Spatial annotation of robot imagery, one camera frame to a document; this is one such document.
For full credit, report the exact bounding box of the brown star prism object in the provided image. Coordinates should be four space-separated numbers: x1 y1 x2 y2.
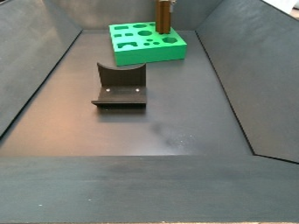
155 0 171 34

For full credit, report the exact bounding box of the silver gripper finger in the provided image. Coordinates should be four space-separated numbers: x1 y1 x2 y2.
170 0 176 13

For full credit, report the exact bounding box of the dark grey curved fixture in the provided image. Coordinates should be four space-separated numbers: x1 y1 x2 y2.
91 63 147 107

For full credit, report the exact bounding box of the green shape sorter block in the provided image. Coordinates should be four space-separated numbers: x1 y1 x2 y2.
108 22 187 66

